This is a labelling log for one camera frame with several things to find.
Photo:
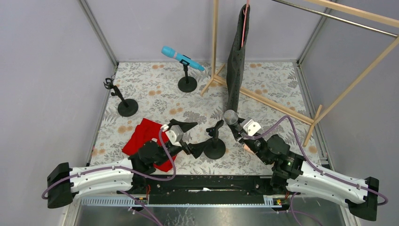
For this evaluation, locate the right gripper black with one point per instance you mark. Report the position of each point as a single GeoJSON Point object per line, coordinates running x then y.
{"type": "Point", "coordinates": [240, 137]}

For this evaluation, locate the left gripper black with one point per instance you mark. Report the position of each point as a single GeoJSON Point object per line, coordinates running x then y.
{"type": "Point", "coordinates": [184, 142]}

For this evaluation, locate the pink beige microphone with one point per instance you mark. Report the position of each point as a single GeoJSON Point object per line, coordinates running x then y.
{"type": "Point", "coordinates": [248, 149]}

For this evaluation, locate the silver microphone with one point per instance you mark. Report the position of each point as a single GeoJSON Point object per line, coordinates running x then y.
{"type": "Point", "coordinates": [232, 118]}

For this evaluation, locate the black mic stand front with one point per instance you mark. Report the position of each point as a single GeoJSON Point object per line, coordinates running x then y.
{"type": "Point", "coordinates": [215, 148]}

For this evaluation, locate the black mic stand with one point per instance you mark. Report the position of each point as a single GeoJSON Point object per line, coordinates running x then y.
{"type": "Point", "coordinates": [215, 148]}
{"type": "Point", "coordinates": [126, 107]}

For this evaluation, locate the black mic stand moved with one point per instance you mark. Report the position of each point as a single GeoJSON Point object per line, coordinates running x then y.
{"type": "Point", "coordinates": [186, 84]}

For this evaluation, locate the blue microphone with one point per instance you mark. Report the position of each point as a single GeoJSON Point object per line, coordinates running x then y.
{"type": "Point", "coordinates": [171, 53]}

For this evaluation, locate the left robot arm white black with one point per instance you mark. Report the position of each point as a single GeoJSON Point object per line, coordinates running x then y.
{"type": "Point", "coordinates": [153, 160]}

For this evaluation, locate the red folded cloth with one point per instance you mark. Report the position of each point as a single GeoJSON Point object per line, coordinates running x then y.
{"type": "Point", "coordinates": [144, 132]}

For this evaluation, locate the dark grey hanging garment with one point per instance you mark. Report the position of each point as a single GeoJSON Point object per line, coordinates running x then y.
{"type": "Point", "coordinates": [235, 63]}

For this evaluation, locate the pink clothes hanger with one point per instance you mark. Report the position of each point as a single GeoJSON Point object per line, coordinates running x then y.
{"type": "Point", "coordinates": [244, 22]}

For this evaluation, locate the metal rack rod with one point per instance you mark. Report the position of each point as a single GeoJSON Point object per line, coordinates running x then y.
{"type": "Point", "coordinates": [325, 15]}

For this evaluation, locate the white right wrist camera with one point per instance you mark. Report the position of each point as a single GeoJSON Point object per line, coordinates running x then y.
{"type": "Point", "coordinates": [250, 126]}

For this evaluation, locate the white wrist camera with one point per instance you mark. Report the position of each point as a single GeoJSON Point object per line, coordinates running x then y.
{"type": "Point", "coordinates": [250, 126]}
{"type": "Point", "coordinates": [174, 134]}

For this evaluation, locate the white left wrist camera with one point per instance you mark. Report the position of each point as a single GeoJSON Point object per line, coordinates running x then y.
{"type": "Point", "coordinates": [174, 134]}

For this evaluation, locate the wooden clothes rack frame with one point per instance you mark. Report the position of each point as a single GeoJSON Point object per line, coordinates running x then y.
{"type": "Point", "coordinates": [312, 122]}

